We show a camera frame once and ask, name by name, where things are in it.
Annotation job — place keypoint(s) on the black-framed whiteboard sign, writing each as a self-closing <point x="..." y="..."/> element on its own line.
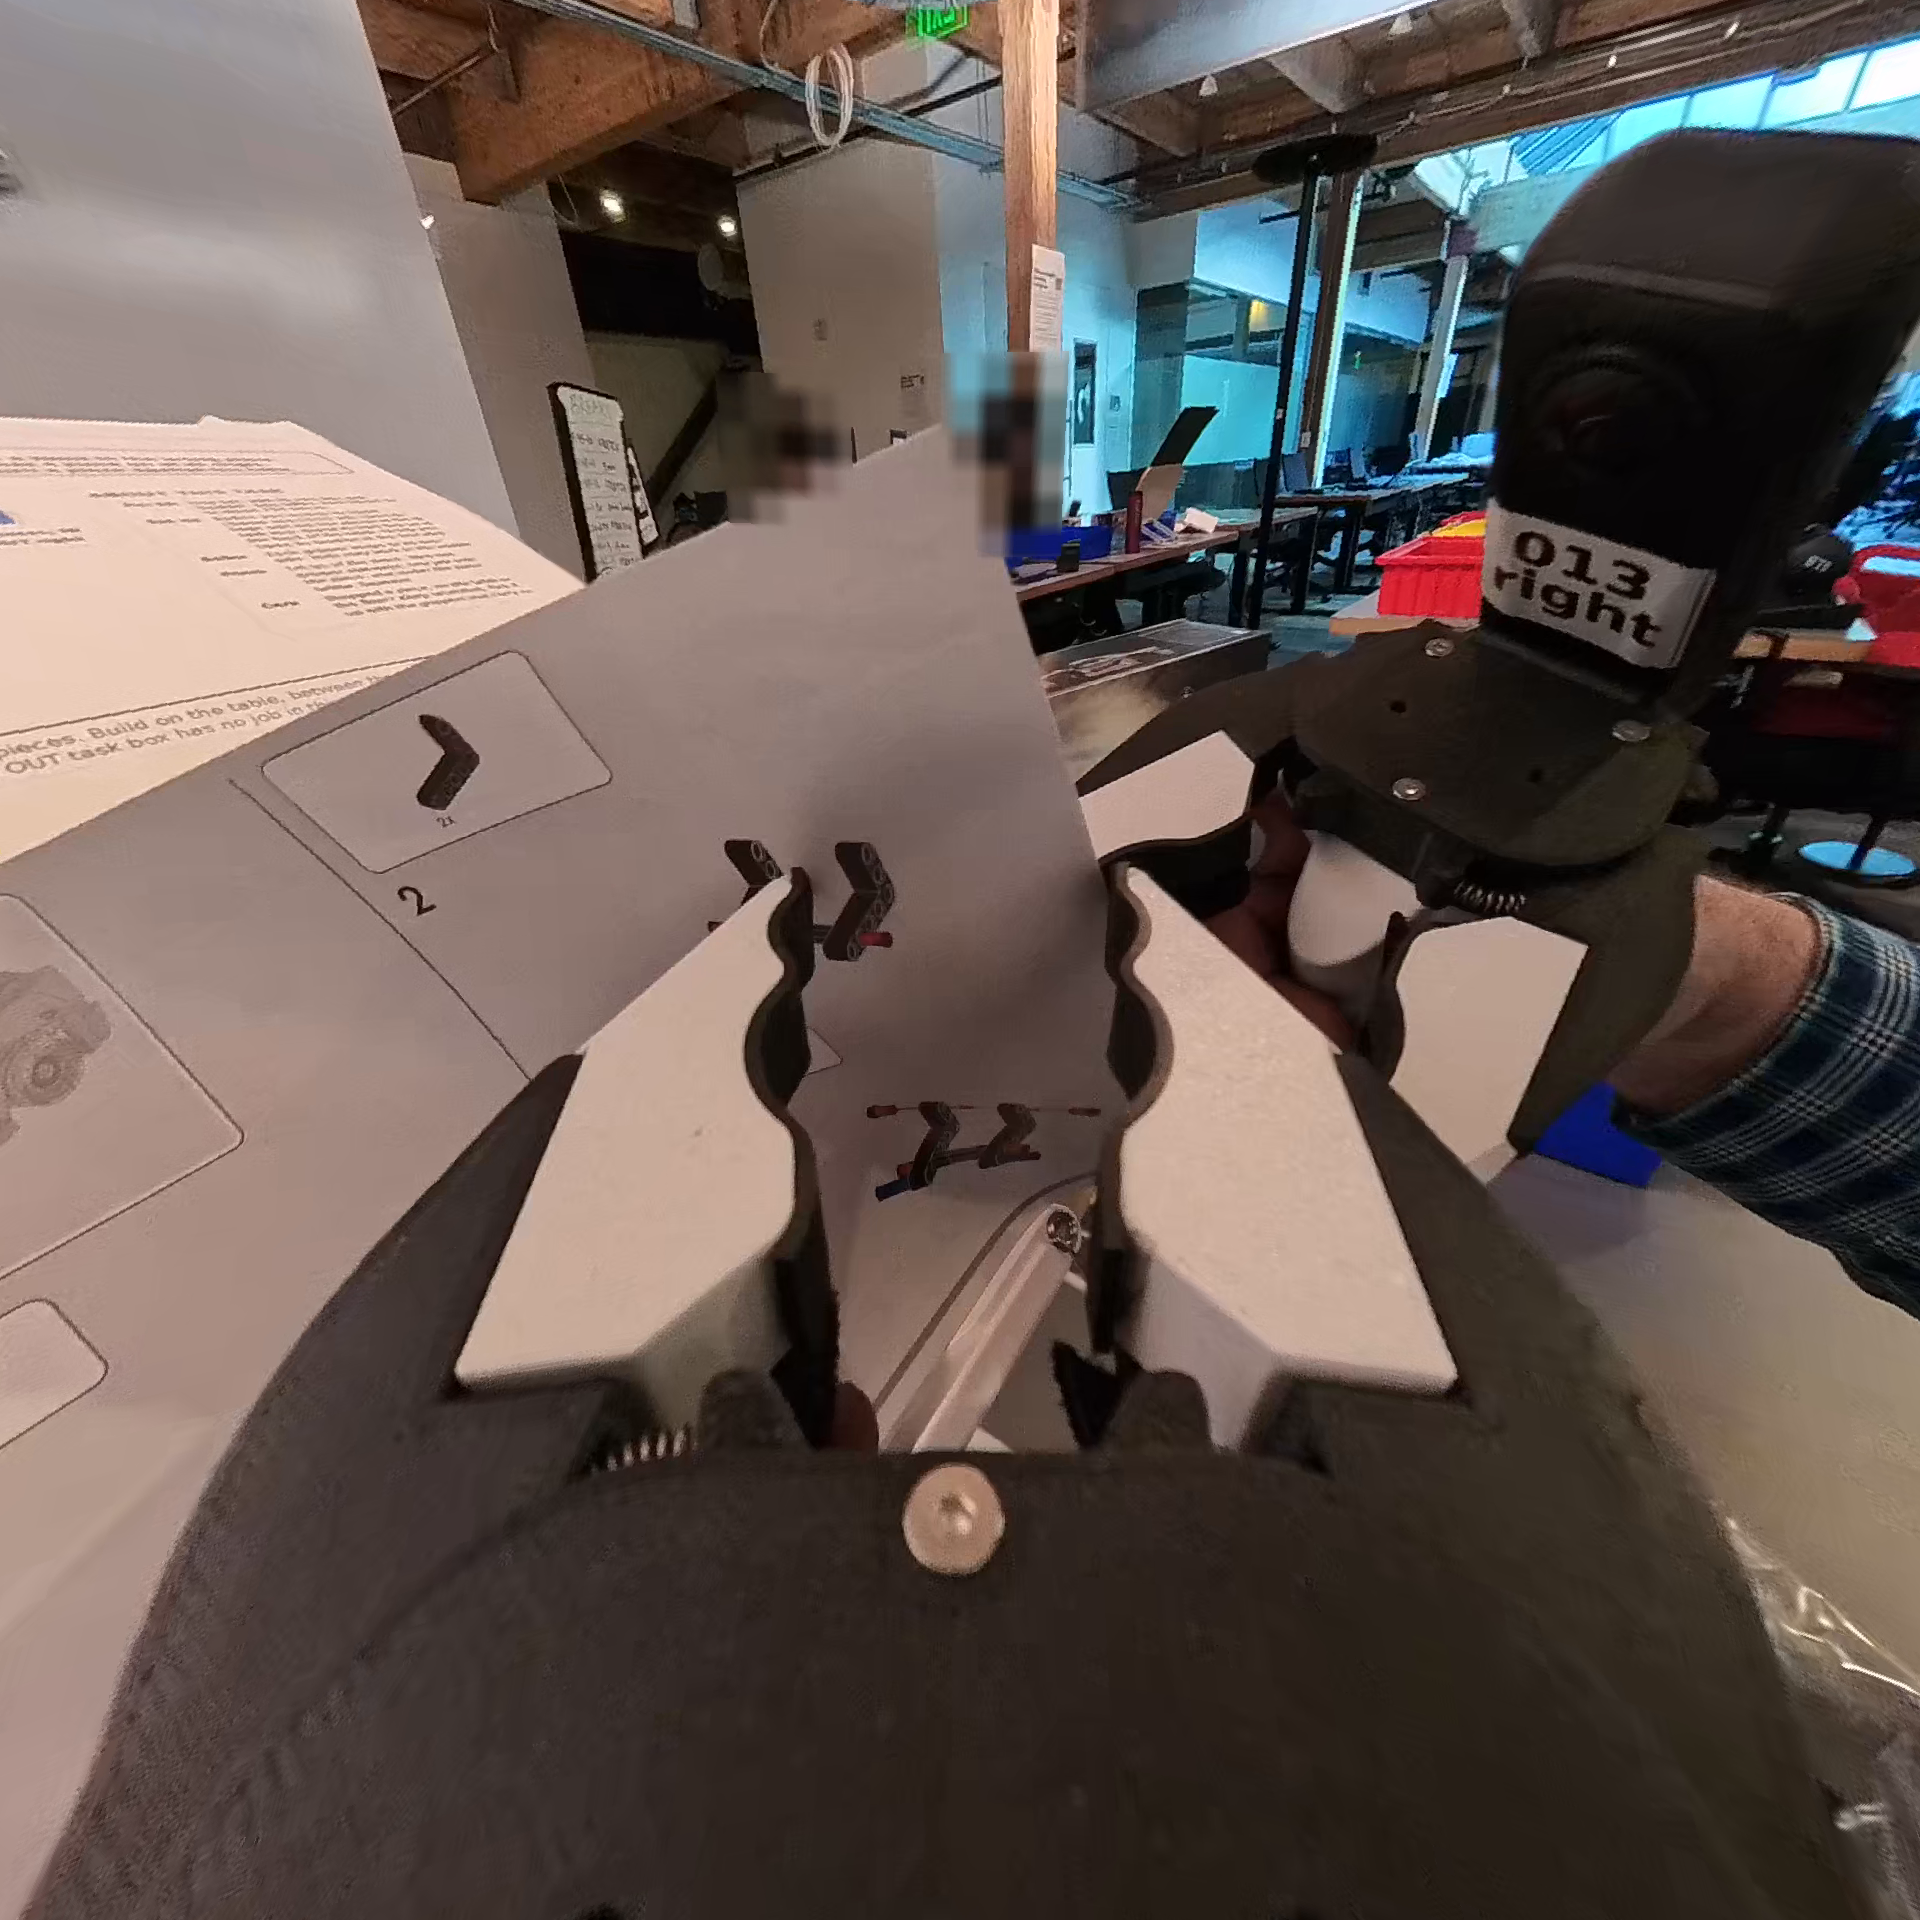
<point x="600" y="481"/>

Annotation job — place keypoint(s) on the person's right hand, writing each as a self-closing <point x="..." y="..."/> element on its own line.
<point x="1724" y="991"/>

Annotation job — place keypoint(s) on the red plastic bin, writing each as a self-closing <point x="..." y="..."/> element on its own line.
<point x="1424" y="578"/>

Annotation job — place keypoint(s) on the green exit sign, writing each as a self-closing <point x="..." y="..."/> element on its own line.
<point x="940" y="18"/>

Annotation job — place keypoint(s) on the wooden post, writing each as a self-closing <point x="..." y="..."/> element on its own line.
<point x="1032" y="149"/>

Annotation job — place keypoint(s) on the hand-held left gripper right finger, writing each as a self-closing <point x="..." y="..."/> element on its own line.
<point x="1277" y="1185"/>

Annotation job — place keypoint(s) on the white printed paper sheet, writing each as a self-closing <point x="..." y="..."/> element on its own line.
<point x="225" y="599"/>

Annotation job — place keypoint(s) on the dark printed box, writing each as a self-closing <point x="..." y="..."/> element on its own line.
<point x="1154" y="669"/>

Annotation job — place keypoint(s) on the round stand base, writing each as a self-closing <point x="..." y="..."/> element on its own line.
<point x="1862" y="861"/>

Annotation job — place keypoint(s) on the metal book stand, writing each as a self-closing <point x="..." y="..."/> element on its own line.
<point x="975" y="1305"/>

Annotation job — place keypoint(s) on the person's right forearm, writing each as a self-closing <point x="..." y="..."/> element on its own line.
<point x="1815" y="1080"/>

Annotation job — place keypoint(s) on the clear bag of lego parts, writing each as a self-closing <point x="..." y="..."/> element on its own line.
<point x="1845" y="1650"/>

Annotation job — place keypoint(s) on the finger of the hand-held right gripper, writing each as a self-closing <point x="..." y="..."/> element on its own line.
<point x="1170" y="802"/>

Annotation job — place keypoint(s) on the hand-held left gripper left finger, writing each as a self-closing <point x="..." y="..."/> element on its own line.
<point x="630" y="1185"/>

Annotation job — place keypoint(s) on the background work table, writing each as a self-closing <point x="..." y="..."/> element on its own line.
<point x="1201" y="537"/>

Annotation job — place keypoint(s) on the lego instruction booklet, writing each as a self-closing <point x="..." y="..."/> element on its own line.
<point x="674" y="705"/>

